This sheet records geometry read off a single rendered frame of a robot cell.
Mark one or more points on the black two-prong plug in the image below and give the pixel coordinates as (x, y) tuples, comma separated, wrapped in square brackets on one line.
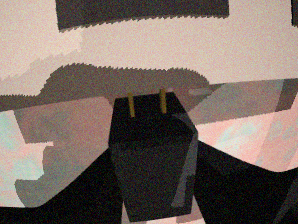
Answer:
[(154, 147)]

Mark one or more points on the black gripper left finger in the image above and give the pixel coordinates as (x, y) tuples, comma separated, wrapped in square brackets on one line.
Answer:
[(93, 198)]

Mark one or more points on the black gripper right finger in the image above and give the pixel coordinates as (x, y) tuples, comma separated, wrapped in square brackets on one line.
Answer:
[(232, 191)]

